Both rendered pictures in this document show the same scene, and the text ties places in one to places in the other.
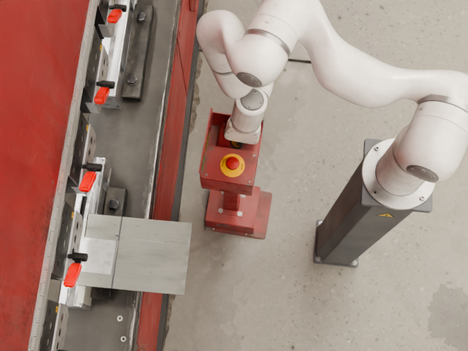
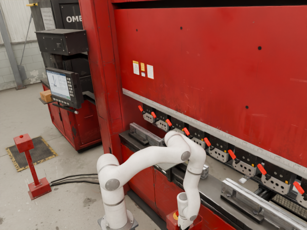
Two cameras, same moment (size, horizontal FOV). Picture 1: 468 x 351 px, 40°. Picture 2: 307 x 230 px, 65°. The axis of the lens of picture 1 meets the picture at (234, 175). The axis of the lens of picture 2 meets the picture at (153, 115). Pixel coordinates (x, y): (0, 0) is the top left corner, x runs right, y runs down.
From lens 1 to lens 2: 1.72 m
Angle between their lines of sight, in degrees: 77
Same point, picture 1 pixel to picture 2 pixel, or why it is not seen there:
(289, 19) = (174, 141)
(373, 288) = not seen: outside the picture
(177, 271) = not seen: hidden behind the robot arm
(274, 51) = (169, 135)
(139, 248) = not seen: hidden behind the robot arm
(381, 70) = (138, 154)
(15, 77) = (195, 78)
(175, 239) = (164, 165)
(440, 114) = (111, 160)
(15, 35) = (201, 75)
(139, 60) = (235, 202)
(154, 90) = (221, 202)
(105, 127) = (218, 185)
